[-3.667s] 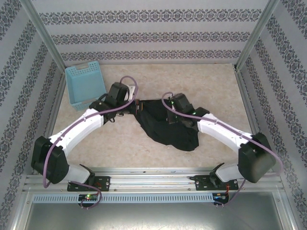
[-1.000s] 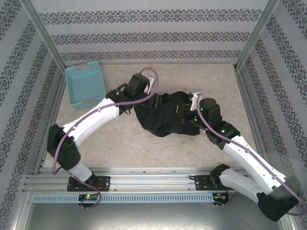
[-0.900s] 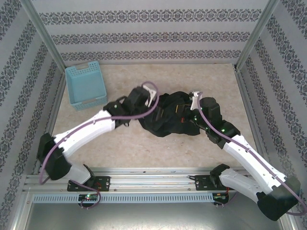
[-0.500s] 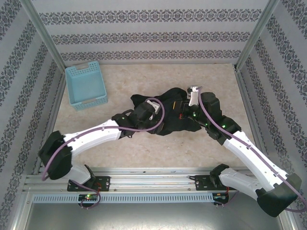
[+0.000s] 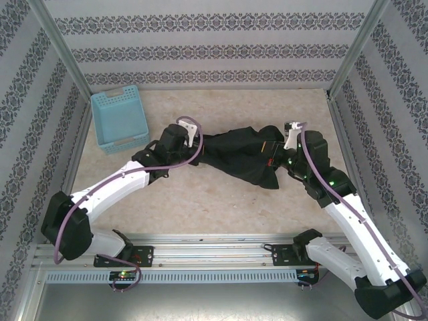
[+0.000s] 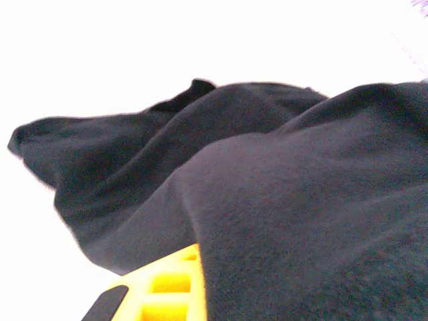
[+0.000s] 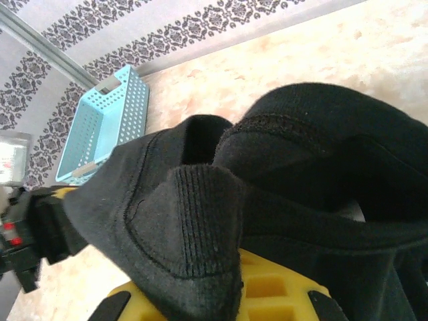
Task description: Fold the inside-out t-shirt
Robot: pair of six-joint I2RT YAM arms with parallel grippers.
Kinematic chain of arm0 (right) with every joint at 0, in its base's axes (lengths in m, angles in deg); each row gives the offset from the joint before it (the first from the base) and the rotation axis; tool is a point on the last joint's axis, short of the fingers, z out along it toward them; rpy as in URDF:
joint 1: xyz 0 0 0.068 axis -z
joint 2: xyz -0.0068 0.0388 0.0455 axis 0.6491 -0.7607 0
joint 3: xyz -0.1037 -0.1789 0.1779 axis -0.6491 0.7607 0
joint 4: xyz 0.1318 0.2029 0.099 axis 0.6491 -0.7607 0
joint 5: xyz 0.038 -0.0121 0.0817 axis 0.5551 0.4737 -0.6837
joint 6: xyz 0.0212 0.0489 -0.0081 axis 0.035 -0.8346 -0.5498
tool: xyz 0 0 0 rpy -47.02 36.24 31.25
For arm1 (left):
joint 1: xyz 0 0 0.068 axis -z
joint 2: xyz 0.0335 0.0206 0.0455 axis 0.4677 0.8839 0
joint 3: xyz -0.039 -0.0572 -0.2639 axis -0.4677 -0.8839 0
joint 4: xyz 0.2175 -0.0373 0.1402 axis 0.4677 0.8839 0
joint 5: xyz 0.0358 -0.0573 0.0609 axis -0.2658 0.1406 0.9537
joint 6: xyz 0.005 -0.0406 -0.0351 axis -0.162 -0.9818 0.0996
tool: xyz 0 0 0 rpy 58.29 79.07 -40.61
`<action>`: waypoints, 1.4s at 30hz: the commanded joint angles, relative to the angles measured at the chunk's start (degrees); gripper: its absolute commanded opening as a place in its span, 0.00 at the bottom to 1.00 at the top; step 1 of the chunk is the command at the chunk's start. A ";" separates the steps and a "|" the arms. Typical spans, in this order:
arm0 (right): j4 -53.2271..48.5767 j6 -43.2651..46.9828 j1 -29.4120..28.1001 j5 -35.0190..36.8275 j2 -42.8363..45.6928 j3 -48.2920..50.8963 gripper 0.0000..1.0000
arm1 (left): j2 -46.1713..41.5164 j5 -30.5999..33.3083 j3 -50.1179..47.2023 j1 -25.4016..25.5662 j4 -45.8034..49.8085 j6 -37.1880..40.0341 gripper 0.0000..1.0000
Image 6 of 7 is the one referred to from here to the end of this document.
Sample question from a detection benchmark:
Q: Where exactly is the black t-shirt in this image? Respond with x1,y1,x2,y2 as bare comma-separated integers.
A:
7,77,428,321

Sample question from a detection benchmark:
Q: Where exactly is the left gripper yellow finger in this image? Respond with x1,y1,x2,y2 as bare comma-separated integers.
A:
82,243,208,321

